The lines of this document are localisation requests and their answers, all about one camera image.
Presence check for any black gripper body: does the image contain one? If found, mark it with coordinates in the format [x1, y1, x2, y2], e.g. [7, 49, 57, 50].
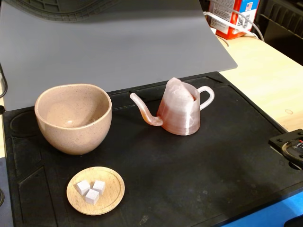
[268, 129, 303, 171]

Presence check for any beige speckled ceramic cup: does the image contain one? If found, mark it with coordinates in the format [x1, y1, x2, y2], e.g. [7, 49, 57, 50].
[34, 83, 113, 156]

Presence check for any black work tray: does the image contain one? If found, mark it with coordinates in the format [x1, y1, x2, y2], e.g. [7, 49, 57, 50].
[2, 71, 303, 227]

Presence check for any black plastic crate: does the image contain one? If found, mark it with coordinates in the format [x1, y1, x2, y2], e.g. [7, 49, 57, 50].
[257, 0, 303, 50]

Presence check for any red blue labelled container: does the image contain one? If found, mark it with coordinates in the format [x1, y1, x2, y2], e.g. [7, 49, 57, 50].
[208, 0, 261, 40]

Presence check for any round wooden saucer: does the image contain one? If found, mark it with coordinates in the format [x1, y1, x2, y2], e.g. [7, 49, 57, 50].
[66, 166, 125, 216]

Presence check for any grey flexible backdrop sheet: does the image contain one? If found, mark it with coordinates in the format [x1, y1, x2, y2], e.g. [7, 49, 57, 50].
[0, 0, 238, 112]

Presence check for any white sugar cube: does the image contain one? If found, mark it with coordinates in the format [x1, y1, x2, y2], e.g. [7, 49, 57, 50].
[92, 180, 106, 195]
[85, 189, 100, 205]
[75, 180, 91, 196]

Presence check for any black ribbed rubber mat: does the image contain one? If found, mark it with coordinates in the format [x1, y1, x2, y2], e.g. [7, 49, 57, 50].
[3, 0, 119, 23]

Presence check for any grey round cable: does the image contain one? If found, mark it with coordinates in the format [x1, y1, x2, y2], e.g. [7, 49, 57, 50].
[233, 9, 265, 42]

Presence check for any white flat strap cable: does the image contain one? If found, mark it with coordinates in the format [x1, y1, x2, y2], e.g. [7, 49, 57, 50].
[203, 11, 258, 38]

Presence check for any black cable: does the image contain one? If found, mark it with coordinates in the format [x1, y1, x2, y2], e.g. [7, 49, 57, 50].
[0, 62, 8, 114]

